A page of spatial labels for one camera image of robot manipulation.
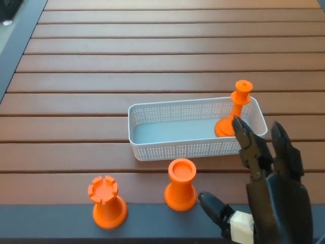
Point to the orange cup-topped chess piece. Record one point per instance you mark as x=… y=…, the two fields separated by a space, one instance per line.
x=180 y=195

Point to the small white object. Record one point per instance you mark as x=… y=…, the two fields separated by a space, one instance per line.
x=7 y=22

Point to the orange tall spool-topped chess piece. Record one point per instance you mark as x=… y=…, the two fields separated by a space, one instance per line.
x=240 y=97

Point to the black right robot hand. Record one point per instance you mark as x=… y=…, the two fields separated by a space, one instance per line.
x=281 y=208

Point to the white perforated plastic basket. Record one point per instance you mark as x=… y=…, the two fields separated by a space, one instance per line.
x=177 y=151

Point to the black furniture piece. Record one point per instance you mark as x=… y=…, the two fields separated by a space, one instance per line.
x=6 y=8

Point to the orange rook chess piece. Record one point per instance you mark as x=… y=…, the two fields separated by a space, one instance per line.
x=109 y=211

